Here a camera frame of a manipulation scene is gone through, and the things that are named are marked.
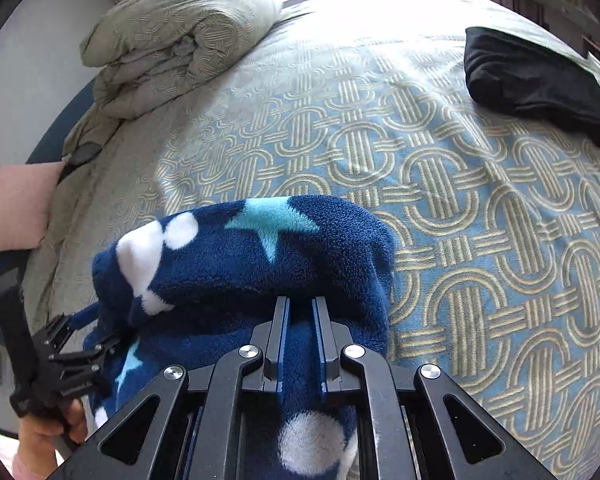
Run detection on navy fleece star pants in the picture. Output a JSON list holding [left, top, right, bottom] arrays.
[[85, 195, 394, 479]]

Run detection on person's left hand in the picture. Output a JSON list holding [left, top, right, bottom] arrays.
[[17, 400, 87, 476]]

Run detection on dark blue headboard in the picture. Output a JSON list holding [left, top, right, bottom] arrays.
[[0, 77, 100, 346]]

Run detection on pink pillow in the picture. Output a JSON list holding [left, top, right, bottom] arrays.
[[0, 162, 65, 252]]

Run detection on patterned blue beige bedspread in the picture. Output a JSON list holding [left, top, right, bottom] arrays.
[[23, 0, 600, 479]]

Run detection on folded black garment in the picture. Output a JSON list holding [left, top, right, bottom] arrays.
[[464, 27, 600, 148]]

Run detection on folded beige duvet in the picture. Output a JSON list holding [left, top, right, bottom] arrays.
[[62, 0, 283, 156]]

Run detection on dark grey side shelf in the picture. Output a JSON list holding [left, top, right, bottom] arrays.
[[512, 0, 600, 66]]

